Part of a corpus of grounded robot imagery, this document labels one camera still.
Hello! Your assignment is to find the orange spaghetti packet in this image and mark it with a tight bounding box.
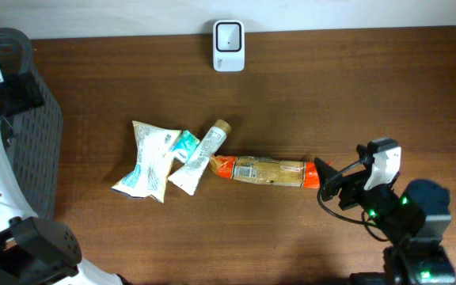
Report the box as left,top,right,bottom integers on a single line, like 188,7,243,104
209,155,320,189

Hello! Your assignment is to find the white cream tube gold cap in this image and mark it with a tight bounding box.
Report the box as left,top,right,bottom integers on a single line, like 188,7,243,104
169,120,231,196

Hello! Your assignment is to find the teal small packet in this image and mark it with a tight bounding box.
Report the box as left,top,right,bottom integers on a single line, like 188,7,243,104
172,130,200,164

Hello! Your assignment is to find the white snack bag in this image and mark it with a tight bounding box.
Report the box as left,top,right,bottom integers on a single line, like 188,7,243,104
111,120,182,203

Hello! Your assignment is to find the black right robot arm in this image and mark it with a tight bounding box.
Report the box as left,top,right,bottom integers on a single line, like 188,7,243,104
313,138,456,285

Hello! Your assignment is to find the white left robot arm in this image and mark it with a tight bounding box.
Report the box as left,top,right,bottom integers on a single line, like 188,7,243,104
0,74,127,284

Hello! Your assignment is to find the white barcode scanner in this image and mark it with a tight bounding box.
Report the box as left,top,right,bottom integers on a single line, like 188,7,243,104
212,20,245,72

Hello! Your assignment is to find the dark grey plastic basket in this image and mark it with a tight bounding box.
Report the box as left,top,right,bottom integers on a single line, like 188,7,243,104
0,28,63,219

